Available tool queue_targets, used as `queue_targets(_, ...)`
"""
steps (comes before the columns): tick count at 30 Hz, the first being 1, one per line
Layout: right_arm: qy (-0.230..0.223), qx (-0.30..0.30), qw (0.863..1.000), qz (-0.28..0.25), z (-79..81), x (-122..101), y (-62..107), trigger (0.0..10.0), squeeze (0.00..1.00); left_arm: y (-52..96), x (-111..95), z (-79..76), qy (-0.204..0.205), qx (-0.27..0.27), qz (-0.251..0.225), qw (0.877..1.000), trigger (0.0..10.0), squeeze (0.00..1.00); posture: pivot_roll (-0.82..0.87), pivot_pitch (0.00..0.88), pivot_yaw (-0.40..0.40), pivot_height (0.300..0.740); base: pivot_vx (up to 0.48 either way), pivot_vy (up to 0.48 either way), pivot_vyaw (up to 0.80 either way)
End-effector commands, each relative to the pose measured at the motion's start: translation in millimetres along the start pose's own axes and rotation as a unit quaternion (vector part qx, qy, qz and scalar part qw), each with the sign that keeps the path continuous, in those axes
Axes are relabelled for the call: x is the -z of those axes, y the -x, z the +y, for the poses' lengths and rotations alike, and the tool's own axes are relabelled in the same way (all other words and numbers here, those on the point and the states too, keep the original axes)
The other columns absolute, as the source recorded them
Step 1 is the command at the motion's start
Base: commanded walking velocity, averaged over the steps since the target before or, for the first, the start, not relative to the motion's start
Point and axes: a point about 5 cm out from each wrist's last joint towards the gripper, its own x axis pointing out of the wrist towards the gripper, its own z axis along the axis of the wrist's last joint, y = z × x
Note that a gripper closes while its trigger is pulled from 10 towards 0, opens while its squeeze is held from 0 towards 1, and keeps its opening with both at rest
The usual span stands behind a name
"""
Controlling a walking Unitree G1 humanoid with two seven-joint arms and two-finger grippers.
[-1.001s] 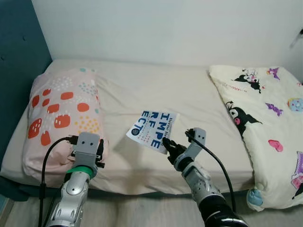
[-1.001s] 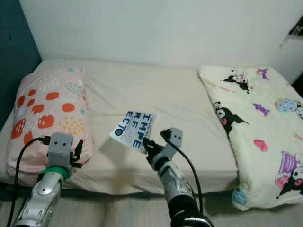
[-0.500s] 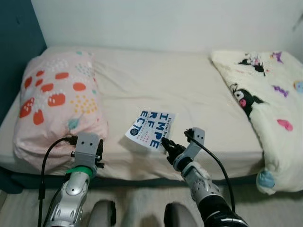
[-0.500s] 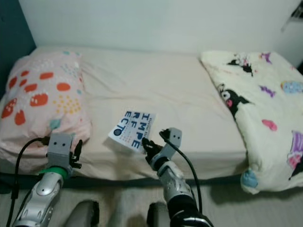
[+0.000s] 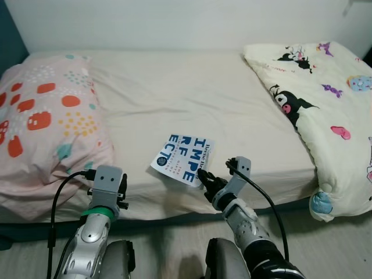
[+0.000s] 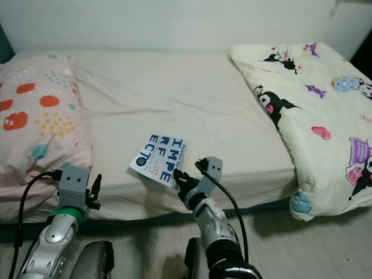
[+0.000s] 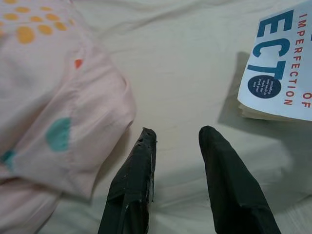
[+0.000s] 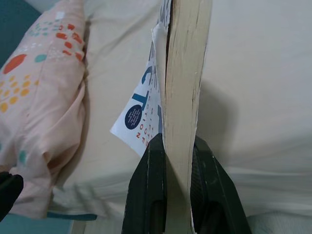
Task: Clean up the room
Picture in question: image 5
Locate robot right leg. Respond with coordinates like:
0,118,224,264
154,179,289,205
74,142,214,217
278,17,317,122
205,237,248,279

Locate robot left leg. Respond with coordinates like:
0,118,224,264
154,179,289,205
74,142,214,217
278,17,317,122
105,240,137,279

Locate mattress with cream sheet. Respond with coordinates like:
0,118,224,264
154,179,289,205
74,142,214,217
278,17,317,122
0,49,326,224

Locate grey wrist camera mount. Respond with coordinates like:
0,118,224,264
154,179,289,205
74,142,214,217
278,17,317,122
93,165,124,204
227,156,252,198

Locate white and blue book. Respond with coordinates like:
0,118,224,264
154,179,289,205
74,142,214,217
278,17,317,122
150,135,214,188

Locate teal upholstered headboard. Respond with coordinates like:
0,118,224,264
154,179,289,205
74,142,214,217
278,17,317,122
0,0,28,76

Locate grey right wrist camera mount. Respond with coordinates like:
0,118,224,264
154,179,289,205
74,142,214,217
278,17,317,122
227,156,252,198

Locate pink patterned pillow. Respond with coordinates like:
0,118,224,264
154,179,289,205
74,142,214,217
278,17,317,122
0,55,115,204

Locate robot leg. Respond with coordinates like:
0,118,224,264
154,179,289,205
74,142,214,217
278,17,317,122
205,237,248,279
105,240,137,279

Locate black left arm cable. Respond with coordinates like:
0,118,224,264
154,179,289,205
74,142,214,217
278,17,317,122
46,169,98,279

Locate cream cartoon print blanket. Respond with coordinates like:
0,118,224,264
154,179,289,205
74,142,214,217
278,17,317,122
242,41,372,223

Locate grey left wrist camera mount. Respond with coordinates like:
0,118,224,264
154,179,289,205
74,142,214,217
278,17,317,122
93,165,124,204

